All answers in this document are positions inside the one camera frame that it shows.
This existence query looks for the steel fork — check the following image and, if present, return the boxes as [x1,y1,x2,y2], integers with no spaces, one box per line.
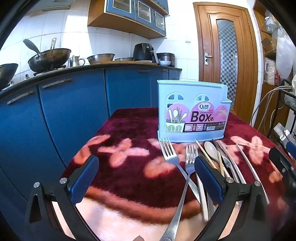
[159,144,199,241]
[159,137,201,205]

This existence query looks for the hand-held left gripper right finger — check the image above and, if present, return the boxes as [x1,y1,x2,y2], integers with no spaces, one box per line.
[194,156,271,241]

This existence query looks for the steel kettle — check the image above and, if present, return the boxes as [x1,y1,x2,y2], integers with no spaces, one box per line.
[68,56,85,67]

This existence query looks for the white plastic spoon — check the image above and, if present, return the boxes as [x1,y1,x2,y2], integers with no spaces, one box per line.
[196,172,209,223]

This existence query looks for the wooden shelf unit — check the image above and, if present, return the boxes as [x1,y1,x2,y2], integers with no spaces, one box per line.
[253,0,296,130]

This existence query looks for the white cables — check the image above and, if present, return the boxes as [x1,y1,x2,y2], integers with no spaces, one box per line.
[251,86,293,130]

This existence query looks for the dark rice cooker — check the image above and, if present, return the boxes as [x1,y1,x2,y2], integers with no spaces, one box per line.
[157,53,176,67]

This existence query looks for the blue kitchen base cabinet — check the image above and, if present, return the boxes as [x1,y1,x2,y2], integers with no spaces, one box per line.
[0,62,182,232]

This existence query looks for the wooden door with glass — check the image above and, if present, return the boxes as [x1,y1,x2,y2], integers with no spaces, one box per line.
[193,2,258,123]

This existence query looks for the steel table knife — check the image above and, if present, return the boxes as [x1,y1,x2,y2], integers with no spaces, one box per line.
[212,140,240,183]
[235,144,270,205]
[217,140,247,184]

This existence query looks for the white plastic jug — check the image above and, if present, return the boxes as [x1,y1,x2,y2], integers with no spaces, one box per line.
[264,58,278,84]

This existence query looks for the light blue utensil box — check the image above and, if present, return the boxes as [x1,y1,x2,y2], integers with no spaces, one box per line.
[157,80,232,143]

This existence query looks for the beige plastic spoon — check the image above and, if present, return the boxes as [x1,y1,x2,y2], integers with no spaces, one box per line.
[204,141,219,163]

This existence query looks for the blue wall cabinet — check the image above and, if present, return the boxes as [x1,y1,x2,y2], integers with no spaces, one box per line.
[87,0,169,39]

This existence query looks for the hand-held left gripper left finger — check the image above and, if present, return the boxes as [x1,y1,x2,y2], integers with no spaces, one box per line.
[24,155,100,241]

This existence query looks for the steel colander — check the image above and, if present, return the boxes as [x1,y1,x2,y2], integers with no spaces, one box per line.
[87,53,115,65]

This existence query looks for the black air fryer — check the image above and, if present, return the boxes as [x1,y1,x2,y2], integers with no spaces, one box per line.
[133,43,159,63]

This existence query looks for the black wire rack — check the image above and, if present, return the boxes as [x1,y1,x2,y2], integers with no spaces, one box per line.
[275,79,296,144]

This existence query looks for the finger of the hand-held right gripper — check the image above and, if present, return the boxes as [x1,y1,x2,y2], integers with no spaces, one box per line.
[269,147,296,197]
[286,141,296,161]

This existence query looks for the dark red floral blanket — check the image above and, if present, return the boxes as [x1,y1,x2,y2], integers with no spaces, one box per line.
[61,107,296,241]

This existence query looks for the white power strip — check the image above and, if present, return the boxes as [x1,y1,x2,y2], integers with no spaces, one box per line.
[274,123,296,142]

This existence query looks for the small dark wok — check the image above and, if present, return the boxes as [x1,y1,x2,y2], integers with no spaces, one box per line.
[0,63,19,90]

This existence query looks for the cardboard box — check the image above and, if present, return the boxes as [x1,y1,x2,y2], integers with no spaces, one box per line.
[261,37,278,55]

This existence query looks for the white plastic bag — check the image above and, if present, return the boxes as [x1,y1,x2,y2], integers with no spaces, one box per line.
[276,28,296,81]

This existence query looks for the large dark wok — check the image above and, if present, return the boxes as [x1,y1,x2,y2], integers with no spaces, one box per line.
[28,38,72,73]

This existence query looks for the gas stove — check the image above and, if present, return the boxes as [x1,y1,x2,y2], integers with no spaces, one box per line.
[33,65,67,77]

